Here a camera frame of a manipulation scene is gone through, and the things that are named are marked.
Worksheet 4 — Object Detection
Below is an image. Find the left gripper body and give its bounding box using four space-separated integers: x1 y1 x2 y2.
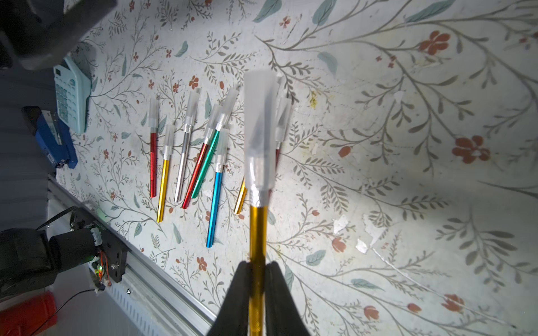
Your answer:
1 0 118 71

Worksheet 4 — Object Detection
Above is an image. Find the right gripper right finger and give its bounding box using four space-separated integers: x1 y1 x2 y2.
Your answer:
264 262 310 336

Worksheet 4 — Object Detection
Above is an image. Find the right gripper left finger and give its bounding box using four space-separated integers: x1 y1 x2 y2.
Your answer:
207 261 252 336

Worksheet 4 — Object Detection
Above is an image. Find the gold carving knife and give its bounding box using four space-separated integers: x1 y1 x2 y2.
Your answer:
245 69 278 335
156 124 175 223
233 179 247 215

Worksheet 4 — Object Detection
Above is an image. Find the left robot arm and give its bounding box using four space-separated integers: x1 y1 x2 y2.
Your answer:
1 1 126 298

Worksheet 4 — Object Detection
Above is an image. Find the dark red carving knife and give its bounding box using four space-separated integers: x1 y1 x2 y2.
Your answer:
149 98 159 198

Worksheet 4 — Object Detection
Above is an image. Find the silver carving knife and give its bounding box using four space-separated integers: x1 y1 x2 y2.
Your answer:
174 88 201 203

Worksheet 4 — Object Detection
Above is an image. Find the blue carving knife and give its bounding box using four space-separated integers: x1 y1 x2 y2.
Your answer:
206 127 229 248

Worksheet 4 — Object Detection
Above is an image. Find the green carving knife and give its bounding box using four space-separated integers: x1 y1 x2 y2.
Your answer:
192 85 240 199

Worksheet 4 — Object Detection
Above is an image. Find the light blue calculator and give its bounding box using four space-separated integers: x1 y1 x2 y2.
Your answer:
53 56 91 134

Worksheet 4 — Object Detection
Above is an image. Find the blue stapler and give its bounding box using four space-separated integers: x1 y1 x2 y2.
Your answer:
22 106 78 169

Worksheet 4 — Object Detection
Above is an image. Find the red cylinder object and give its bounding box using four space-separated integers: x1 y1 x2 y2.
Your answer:
1 291 57 335

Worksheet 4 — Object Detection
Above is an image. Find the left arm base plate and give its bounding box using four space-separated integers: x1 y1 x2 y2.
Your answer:
70 207 128 286

